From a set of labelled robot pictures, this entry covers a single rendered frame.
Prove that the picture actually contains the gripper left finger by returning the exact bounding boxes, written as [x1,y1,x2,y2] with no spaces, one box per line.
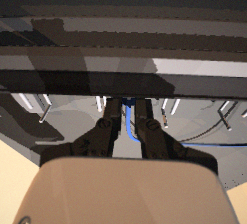
[39,97,123,169]

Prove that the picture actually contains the blue patch cord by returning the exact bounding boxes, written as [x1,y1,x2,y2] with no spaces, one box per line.
[125,105,247,147]

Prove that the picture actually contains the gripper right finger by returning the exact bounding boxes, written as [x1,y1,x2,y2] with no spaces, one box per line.
[134,98,218,175]

